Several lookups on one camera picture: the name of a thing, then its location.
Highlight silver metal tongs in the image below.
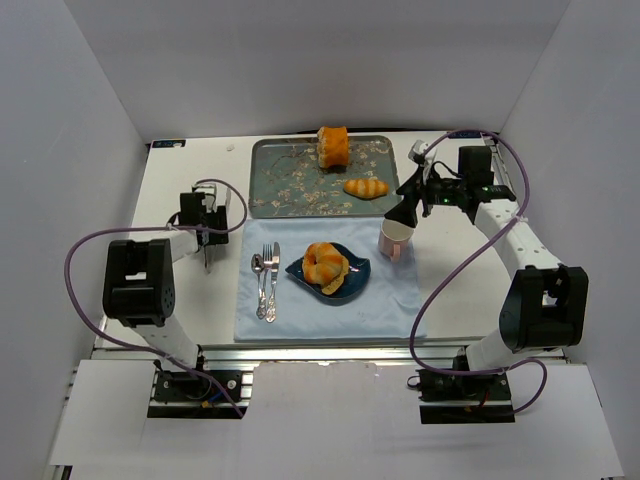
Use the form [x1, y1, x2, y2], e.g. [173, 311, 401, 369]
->
[204, 185, 231, 273]

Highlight round orange croissant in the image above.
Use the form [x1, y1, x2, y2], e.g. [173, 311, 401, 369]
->
[302, 242, 348, 288]

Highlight herb bread slice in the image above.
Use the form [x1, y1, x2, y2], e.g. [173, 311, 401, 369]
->
[321, 270, 349, 295]

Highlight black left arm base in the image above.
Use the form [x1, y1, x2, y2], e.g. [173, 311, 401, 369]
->
[147, 360, 251, 420]

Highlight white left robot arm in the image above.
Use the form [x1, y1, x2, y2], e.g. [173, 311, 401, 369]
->
[102, 189, 230, 371]

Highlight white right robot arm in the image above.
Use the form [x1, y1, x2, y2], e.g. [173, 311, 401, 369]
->
[385, 141, 589, 373]

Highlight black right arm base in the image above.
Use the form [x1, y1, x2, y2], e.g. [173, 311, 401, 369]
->
[406, 369, 515, 425]

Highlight striped bread roll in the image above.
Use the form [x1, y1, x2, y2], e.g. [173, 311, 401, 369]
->
[343, 178, 389, 200]

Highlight tall orange bread loaf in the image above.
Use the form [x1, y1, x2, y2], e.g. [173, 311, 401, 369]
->
[317, 126, 349, 169]

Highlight pink mug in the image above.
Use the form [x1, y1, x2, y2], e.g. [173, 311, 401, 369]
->
[378, 219, 414, 263]

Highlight silver spoon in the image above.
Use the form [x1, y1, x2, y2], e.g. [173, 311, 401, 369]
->
[251, 254, 266, 319]

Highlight silver fork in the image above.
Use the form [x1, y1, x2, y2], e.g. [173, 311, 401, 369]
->
[257, 243, 273, 318]

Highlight dark blue leaf plate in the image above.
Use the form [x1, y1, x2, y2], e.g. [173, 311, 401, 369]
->
[285, 242, 371, 305]

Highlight floral metal tray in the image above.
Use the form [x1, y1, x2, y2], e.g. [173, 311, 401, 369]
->
[248, 135, 400, 219]

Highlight light blue cloth mat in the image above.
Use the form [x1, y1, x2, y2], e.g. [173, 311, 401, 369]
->
[234, 217, 422, 342]

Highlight silver knife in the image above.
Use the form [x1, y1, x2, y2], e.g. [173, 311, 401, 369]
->
[266, 242, 280, 323]

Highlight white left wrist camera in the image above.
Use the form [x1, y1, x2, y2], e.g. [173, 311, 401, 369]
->
[192, 182, 218, 212]

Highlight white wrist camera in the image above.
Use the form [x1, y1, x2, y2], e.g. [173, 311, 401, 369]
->
[408, 140, 428, 165]
[192, 182, 218, 212]

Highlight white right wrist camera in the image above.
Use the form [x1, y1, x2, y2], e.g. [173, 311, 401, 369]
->
[408, 140, 428, 165]

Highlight aluminium frame rail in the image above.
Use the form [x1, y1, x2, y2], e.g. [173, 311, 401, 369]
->
[69, 344, 571, 374]

